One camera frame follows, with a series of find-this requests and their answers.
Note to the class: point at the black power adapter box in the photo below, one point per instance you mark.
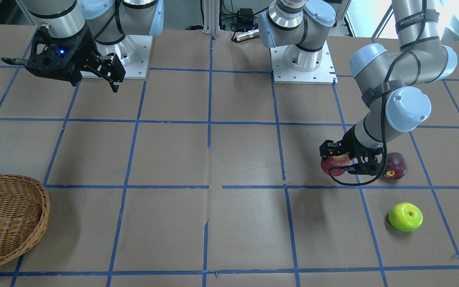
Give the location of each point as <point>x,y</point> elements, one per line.
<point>245,16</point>

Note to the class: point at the aluminium frame post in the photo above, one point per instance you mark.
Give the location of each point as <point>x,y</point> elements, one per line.
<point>211,15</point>

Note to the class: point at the green apple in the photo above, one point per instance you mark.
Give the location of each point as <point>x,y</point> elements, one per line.
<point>405,217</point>

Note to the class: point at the dark red apple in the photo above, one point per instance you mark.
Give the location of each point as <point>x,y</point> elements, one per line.
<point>396,166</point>

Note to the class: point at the woven wicker basket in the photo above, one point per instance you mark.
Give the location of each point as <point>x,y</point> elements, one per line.
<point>24,215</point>

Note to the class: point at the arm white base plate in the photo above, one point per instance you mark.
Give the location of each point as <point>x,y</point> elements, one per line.
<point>134,52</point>
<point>317,71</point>

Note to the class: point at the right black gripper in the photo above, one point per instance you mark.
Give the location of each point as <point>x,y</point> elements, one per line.
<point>85,47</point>

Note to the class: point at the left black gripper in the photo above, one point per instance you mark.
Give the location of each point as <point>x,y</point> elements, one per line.
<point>349,146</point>

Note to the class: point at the red yellow apple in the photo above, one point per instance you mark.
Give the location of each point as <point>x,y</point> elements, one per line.
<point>335,161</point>

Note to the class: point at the silver metal cylinder connector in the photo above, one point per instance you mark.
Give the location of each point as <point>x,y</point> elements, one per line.
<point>251,34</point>

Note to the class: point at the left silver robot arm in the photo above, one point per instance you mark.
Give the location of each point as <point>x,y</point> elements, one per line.
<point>386,80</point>

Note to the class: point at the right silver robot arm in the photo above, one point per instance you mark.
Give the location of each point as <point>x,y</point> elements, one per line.
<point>107,39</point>

